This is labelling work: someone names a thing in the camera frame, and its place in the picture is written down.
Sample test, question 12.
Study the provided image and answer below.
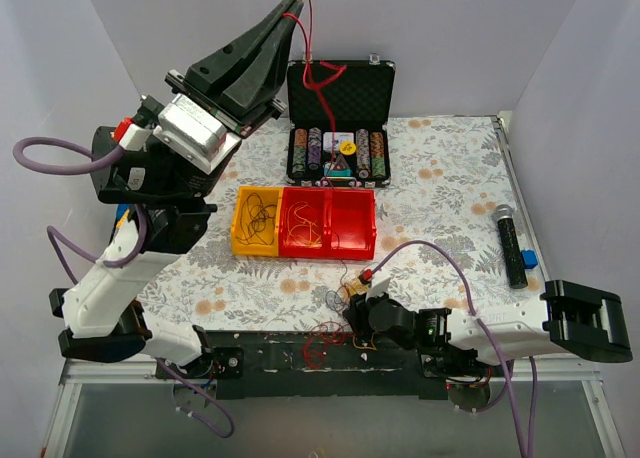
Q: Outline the colourful cable bundle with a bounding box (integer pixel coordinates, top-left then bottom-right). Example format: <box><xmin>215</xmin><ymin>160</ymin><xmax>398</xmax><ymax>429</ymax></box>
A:
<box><xmin>324</xmin><ymin>272</ymin><xmax>381</xmax><ymax>352</ymax></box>

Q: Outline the black thin cable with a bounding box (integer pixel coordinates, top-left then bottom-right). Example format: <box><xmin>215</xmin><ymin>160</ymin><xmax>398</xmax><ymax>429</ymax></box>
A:
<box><xmin>235</xmin><ymin>191</ymin><xmax>279</xmax><ymax>245</ymax></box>

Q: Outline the yellow plastic bin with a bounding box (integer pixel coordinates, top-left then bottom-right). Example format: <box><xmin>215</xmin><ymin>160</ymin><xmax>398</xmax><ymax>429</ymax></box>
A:
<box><xmin>231</xmin><ymin>186</ymin><xmax>283</xmax><ymax>257</ymax></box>

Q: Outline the red plastic bin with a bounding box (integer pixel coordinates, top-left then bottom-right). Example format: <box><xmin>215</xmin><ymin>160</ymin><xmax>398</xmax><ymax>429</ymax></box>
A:
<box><xmin>325</xmin><ymin>189</ymin><xmax>377</xmax><ymax>261</ymax></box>
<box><xmin>279</xmin><ymin>187</ymin><xmax>329</xmax><ymax>259</ymax></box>

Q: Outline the yellow thin cable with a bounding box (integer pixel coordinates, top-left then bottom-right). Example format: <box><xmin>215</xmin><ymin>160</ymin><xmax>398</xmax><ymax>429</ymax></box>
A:
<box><xmin>283</xmin><ymin>201</ymin><xmax>324</xmax><ymax>249</ymax></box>

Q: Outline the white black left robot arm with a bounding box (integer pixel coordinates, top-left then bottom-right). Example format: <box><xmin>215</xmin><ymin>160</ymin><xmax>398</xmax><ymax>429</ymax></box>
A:
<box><xmin>50</xmin><ymin>0</ymin><xmax>303</xmax><ymax>378</ymax></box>

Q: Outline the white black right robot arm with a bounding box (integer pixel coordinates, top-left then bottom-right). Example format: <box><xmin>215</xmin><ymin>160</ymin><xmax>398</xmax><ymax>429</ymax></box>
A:
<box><xmin>343</xmin><ymin>280</ymin><xmax>633</xmax><ymax>376</ymax></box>

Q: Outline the black poker chip case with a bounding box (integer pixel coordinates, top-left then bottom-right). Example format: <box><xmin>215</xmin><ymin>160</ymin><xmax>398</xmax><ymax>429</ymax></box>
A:
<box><xmin>286</xmin><ymin>54</ymin><xmax>396</xmax><ymax>189</ymax></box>

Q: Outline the floral table mat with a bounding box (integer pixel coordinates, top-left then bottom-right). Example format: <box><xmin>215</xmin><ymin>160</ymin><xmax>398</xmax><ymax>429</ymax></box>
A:
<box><xmin>139</xmin><ymin>117</ymin><xmax>545</xmax><ymax>331</ymax></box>

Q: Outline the blue toy brick left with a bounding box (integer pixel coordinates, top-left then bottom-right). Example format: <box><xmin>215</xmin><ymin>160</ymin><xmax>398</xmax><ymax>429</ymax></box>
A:
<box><xmin>116</xmin><ymin>204</ymin><xmax>129</xmax><ymax>219</ymax></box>

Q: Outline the blue toy brick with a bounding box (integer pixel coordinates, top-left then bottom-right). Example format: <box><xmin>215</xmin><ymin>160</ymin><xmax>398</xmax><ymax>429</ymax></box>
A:
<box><xmin>116</xmin><ymin>204</ymin><xmax>129</xmax><ymax>219</ymax></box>
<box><xmin>521</xmin><ymin>250</ymin><xmax>539</xmax><ymax>270</ymax></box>

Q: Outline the black handheld microphone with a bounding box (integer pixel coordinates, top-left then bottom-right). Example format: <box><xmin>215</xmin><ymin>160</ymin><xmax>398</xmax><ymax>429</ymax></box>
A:
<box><xmin>492</xmin><ymin>204</ymin><xmax>528</xmax><ymax>289</ymax></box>

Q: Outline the blue toy brick right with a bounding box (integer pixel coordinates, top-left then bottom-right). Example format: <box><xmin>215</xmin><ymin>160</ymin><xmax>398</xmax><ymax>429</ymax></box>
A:
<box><xmin>521</xmin><ymin>250</ymin><xmax>539</xmax><ymax>270</ymax></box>

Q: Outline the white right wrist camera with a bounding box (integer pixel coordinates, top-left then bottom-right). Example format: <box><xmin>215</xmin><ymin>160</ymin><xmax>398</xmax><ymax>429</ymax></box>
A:
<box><xmin>359</xmin><ymin>269</ymin><xmax>391</xmax><ymax>299</ymax></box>

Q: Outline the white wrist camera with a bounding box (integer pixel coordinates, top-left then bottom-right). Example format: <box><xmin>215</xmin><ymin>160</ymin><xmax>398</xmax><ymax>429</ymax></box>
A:
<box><xmin>113</xmin><ymin>94</ymin><xmax>241</xmax><ymax>175</ymax></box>
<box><xmin>359</xmin><ymin>269</ymin><xmax>391</xmax><ymax>299</ymax></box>

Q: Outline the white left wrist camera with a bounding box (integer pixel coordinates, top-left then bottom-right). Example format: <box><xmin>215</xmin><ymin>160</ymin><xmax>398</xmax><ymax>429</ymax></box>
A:
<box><xmin>113</xmin><ymin>94</ymin><xmax>241</xmax><ymax>175</ymax></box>

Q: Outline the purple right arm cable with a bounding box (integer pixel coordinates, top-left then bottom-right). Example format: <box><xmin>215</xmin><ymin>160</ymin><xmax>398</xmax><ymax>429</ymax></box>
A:
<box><xmin>359</xmin><ymin>240</ymin><xmax>539</xmax><ymax>458</ymax></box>

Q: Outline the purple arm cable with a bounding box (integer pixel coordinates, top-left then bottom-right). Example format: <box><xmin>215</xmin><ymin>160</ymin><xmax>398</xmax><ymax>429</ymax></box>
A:
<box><xmin>359</xmin><ymin>240</ymin><xmax>539</xmax><ymax>458</ymax></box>
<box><xmin>12</xmin><ymin>136</ymin><xmax>236</xmax><ymax>439</ymax></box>

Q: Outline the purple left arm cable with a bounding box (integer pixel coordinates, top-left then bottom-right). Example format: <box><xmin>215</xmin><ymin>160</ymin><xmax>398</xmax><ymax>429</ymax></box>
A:
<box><xmin>12</xmin><ymin>136</ymin><xmax>236</xmax><ymax>439</ymax></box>

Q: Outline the aluminium frame rail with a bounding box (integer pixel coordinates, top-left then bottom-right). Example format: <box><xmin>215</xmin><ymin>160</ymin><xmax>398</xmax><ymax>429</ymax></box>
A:
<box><xmin>512</xmin><ymin>355</ymin><xmax>602</xmax><ymax>382</ymax></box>

